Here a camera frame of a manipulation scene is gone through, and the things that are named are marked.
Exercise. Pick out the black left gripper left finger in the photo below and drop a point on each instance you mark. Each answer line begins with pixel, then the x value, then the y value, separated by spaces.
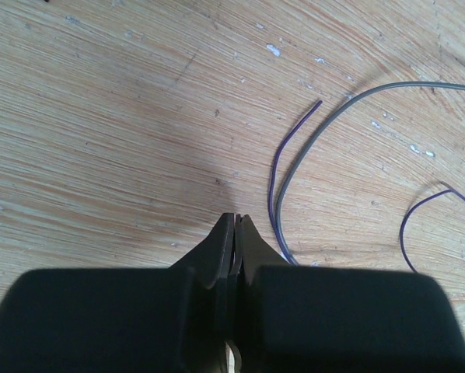
pixel 121 319

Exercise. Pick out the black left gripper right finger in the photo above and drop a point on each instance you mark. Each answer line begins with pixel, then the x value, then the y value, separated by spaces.
pixel 328 319

